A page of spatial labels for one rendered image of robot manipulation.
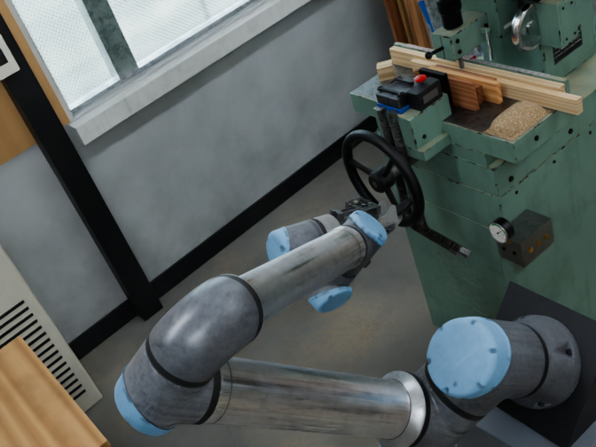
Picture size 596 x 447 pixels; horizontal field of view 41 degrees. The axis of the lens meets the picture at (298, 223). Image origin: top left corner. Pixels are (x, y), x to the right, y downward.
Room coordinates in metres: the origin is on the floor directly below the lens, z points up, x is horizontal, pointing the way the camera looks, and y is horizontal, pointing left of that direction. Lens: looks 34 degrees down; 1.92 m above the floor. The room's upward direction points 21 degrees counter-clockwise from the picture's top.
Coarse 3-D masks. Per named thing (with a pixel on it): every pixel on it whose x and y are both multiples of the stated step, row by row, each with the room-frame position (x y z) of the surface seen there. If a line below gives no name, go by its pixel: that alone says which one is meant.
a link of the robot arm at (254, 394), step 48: (144, 384) 0.88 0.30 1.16; (192, 384) 0.86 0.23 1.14; (240, 384) 0.92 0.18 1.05; (288, 384) 0.95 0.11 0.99; (336, 384) 0.98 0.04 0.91; (384, 384) 1.03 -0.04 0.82; (144, 432) 0.88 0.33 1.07; (336, 432) 0.95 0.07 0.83; (384, 432) 0.97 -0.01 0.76; (432, 432) 0.97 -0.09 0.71
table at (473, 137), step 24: (408, 72) 2.03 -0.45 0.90; (360, 96) 2.00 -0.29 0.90; (456, 120) 1.68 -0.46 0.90; (480, 120) 1.64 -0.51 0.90; (552, 120) 1.55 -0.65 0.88; (432, 144) 1.67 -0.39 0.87; (456, 144) 1.67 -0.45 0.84; (480, 144) 1.59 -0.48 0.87; (504, 144) 1.52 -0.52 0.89; (528, 144) 1.52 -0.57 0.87
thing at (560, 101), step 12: (420, 60) 1.99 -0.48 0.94; (504, 84) 1.70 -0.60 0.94; (516, 84) 1.67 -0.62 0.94; (528, 84) 1.65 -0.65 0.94; (504, 96) 1.71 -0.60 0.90; (516, 96) 1.67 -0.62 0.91; (528, 96) 1.63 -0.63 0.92; (540, 96) 1.60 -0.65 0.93; (552, 96) 1.57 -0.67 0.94; (564, 96) 1.54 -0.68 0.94; (576, 96) 1.52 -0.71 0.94; (552, 108) 1.57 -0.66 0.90; (564, 108) 1.54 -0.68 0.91; (576, 108) 1.51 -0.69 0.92
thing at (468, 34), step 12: (468, 12) 1.88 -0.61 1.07; (480, 12) 1.86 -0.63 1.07; (468, 24) 1.82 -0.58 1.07; (480, 24) 1.83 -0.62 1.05; (432, 36) 1.84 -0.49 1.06; (444, 36) 1.80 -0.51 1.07; (456, 36) 1.79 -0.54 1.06; (468, 36) 1.81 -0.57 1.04; (480, 36) 1.83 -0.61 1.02; (444, 48) 1.81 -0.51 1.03; (456, 48) 1.79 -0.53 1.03; (468, 48) 1.81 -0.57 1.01; (456, 60) 1.79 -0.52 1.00
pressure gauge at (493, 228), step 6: (492, 222) 1.52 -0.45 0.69; (498, 222) 1.51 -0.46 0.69; (504, 222) 1.50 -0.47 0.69; (492, 228) 1.52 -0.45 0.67; (498, 228) 1.50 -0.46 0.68; (504, 228) 1.49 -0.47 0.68; (510, 228) 1.49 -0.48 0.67; (492, 234) 1.52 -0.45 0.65; (498, 234) 1.50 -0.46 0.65; (504, 234) 1.49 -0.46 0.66; (510, 234) 1.48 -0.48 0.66; (498, 240) 1.51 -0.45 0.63; (504, 240) 1.49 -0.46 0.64; (510, 240) 1.51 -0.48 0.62
